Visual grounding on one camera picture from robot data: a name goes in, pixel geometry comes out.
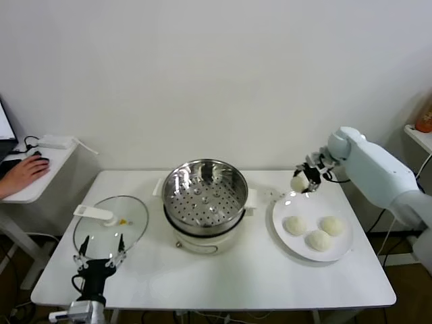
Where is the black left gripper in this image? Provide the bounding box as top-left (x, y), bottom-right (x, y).
top-left (73, 232), bottom-right (126, 298)

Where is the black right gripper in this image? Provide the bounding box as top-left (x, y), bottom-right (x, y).
top-left (293, 157), bottom-right (338, 194)

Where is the white steamed baozi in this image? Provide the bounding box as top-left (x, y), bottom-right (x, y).
top-left (282, 215), bottom-right (308, 236)
top-left (290, 173), bottom-right (310, 193)
top-left (319, 216), bottom-right (346, 237)
top-left (305, 229), bottom-right (333, 252)

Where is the person's forearm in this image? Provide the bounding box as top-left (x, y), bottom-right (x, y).
top-left (0, 178), bottom-right (14, 200)

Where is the stainless steel steamer basket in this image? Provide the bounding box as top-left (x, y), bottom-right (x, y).
top-left (153, 158), bottom-right (258, 237)

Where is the person's bare hand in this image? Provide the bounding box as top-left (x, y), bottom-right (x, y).
top-left (5, 155), bottom-right (51, 198)

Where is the white round plate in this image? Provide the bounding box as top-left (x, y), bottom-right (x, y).
top-left (269, 190), bottom-right (354, 263)

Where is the white side table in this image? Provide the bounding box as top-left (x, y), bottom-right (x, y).
top-left (0, 136), bottom-right (78, 291)

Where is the white electric pot base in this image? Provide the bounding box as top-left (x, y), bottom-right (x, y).
top-left (167, 215), bottom-right (244, 258)

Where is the white adapter box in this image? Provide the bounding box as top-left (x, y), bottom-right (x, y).
top-left (36, 134), bottom-right (74, 150)

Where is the black smartphone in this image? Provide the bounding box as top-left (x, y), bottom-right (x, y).
top-left (0, 159), bottom-right (22, 180)

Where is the orange bottle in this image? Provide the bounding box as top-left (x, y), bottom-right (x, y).
top-left (414, 103), bottom-right (432, 133)

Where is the black laptop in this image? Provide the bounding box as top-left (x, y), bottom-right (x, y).
top-left (0, 97), bottom-right (18, 163)

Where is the glass lid with white handle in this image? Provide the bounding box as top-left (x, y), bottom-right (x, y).
top-left (73, 194), bottom-right (150, 261)

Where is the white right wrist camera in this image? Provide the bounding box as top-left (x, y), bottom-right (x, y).
top-left (305, 151), bottom-right (325, 165)

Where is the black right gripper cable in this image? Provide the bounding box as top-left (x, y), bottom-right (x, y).
top-left (320, 171), bottom-right (352, 185)

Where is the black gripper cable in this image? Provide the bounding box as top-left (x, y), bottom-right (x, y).
top-left (70, 273), bottom-right (85, 295)
top-left (320, 171), bottom-right (352, 185)

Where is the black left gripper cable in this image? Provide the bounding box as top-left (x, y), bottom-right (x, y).
top-left (70, 273), bottom-right (85, 295)

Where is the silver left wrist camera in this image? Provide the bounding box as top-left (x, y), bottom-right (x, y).
top-left (49, 300), bottom-right (94, 324)

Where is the black power cable with adapter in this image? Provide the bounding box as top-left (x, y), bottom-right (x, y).
top-left (366, 177), bottom-right (427, 234)

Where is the thin white adapter cable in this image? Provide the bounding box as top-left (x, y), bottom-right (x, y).
top-left (69, 136), bottom-right (99, 155)

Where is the black looped desk cable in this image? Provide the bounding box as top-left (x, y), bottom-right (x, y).
top-left (8, 136), bottom-right (43, 159)

